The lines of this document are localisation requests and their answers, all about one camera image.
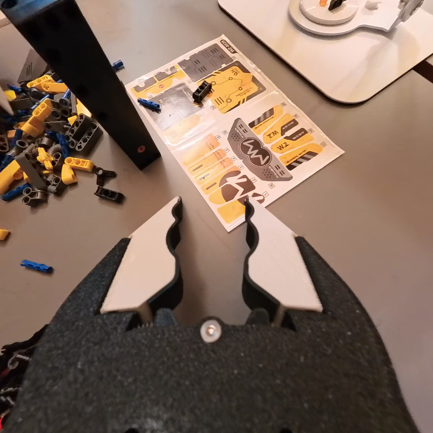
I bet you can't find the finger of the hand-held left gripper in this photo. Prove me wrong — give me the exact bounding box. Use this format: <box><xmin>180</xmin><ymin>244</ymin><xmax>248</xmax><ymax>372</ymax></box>
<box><xmin>0</xmin><ymin>86</ymin><xmax>14</xmax><ymax>115</ymax></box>

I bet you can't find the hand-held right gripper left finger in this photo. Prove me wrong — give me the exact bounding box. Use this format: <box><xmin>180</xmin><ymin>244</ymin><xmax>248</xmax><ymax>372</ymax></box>
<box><xmin>100</xmin><ymin>196</ymin><xmax>185</xmax><ymax>323</ymax></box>

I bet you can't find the black plastic connector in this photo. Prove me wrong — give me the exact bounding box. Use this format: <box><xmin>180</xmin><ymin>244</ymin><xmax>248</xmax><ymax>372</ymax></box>
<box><xmin>94</xmin><ymin>186</ymin><xmax>123</xmax><ymax>203</ymax></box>
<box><xmin>192</xmin><ymin>81</ymin><xmax>213</xmax><ymax>104</ymax></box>

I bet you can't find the heap of black red parts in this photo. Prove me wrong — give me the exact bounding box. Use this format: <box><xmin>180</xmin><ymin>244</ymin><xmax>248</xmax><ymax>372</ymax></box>
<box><xmin>0</xmin><ymin>325</ymin><xmax>48</xmax><ymax>427</ymax></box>

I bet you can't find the yellow grey sticker sheet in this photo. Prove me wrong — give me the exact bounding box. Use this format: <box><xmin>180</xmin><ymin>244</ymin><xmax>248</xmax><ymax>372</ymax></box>
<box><xmin>124</xmin><ymin>34</ymin><xmax>345</xmax><ymax>233</ymax></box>

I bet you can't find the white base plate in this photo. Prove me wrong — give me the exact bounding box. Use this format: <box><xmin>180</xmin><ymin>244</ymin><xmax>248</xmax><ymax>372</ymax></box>
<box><xmin>217</xmin><ymin>0</ymin><xmax>433</xmax><ymax>103</ymax></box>

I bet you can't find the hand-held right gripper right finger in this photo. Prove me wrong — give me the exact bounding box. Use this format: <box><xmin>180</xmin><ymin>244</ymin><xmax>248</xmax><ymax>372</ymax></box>
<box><xmin>242</xmin><ymin>197</ymin><xmax>323</xmax><ymax>328</ymax></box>

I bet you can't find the pile of plastic building parts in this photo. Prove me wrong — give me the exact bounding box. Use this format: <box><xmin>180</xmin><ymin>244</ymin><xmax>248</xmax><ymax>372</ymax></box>
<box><xmin>0</xmin><ymin>69</ymin><xmax>104</xmax><ymax>207</ymax></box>

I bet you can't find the black perforated post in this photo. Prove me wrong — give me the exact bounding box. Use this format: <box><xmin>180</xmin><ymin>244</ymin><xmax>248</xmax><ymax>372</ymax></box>
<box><xmin>0</xmin><ymin>0</ymin><xmax>161</xmax><ymax>170</ymax></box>

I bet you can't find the black pin connector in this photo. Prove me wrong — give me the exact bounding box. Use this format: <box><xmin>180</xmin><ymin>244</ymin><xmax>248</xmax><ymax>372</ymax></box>
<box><xmin>95</xmin><ymin>167</ymin><xmax>116</xmax><ymax>185</ymax></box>

